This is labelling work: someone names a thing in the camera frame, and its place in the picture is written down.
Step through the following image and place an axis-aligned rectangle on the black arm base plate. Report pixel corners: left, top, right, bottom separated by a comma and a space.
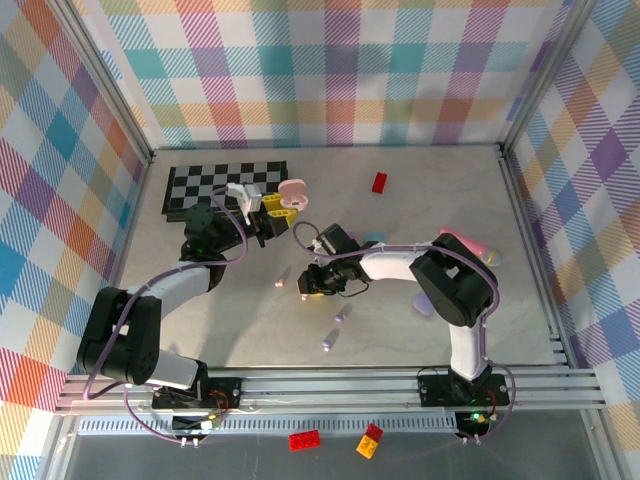
151, 375, 245, 412
416, 367, 512, 409

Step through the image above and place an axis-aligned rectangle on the aluminium frame post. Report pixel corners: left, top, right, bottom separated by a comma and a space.
497, 0, 599, 159
47, 0, 156, 166

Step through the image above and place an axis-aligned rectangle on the aluminium front rail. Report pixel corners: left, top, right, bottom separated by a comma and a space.
53, 366, 609, 415

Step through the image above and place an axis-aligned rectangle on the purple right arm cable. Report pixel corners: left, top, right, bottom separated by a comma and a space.
292, 222, 521, 444

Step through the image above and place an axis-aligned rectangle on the orange yellow toy brick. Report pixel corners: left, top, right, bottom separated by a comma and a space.
355, 433, 381, 460

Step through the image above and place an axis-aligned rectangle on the large red toy brick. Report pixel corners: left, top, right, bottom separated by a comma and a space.
288, 429, 322, 453

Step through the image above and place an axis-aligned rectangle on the slotted white cable duct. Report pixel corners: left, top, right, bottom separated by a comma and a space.
78, 417, 460, 436

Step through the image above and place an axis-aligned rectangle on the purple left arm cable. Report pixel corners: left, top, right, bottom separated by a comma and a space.
82, 187, 251, 446

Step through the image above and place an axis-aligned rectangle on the black folding chessboard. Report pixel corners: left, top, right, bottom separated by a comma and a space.
160, 160, 290, 224

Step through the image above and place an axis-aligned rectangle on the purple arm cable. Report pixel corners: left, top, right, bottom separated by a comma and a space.
292, 222, 521, 444
82, 187, 251, 446

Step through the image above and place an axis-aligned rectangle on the thin black cable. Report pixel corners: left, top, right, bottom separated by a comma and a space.
339, 277, 375, 299

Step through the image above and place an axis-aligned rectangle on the aluminium side rail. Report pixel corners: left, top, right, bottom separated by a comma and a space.
88, 149, 157, 374
498, 143, 574, 369

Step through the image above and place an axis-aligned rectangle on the pink earbud charging case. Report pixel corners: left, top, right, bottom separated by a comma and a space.
277, 178, 310, 209

